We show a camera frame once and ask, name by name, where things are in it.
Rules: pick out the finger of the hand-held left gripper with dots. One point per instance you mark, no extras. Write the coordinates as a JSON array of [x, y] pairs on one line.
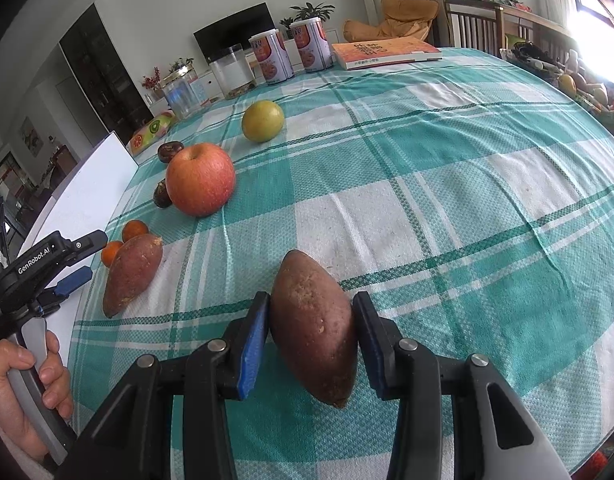
[[89, 242], [74, 280]]

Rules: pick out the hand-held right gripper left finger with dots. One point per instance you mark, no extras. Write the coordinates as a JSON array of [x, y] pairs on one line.
[[252, 350]]

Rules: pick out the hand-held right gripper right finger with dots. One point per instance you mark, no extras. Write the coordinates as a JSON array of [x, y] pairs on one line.
[[369, 350]]

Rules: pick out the large purple-brown sweet potato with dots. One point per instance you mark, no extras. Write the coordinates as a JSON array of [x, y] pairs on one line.
[[312, 325]]

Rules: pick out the dark brown round fruit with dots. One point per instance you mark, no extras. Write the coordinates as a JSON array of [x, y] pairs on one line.
[[161, 195], [166, 152]]

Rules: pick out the person's left hand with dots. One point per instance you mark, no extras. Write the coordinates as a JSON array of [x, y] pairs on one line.
[[12, 395]]

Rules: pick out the small orange kumquat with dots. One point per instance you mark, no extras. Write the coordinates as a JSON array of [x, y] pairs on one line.
[[110, 254], [133, 230]]

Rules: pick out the white board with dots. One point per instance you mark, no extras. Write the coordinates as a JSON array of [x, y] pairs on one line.
[[87, 195]]

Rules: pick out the reddish sweet potato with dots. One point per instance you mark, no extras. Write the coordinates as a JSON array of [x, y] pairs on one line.
[[132, 275]]

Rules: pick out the fruit-print packet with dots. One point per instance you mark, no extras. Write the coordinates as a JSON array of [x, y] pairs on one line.
[[149, 132]]

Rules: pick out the red apple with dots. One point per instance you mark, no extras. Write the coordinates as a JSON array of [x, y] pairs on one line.
[[199, 180]]

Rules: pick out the black glass cabinet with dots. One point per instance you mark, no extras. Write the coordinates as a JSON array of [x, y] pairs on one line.
[[104, 70]]

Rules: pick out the red flower plant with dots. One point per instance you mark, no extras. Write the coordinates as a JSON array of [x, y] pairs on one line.
[[151, 80]]

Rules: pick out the small green plant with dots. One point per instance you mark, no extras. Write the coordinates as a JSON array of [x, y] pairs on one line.
[[179, 64]]

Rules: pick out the yellow-green round citrus fruit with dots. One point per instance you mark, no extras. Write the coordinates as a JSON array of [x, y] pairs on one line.
[[263, 121]]

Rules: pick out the clear plastic container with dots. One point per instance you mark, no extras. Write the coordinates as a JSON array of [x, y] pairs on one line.
[[232, 72]]

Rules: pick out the black television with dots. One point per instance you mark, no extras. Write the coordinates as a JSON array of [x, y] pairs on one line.
[[227, 32]]

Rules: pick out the white orange printed can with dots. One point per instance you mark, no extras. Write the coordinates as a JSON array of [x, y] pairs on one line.
[[311, 45], [272, 57]]

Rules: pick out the orange cover book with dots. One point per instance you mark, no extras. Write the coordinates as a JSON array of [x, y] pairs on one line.
[[382, 51]]

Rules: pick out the green potted plant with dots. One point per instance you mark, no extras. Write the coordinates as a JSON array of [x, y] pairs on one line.
[[312, 11]]

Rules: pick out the yellow fruit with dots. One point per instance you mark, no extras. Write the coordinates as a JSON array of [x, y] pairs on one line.
[[567, 83]]

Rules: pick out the orange beanbag chair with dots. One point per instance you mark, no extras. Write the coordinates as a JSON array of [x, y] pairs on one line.
[[402, 17]]

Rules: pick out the dark wooden chair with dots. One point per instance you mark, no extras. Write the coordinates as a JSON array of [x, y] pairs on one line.
[[469, 22]]

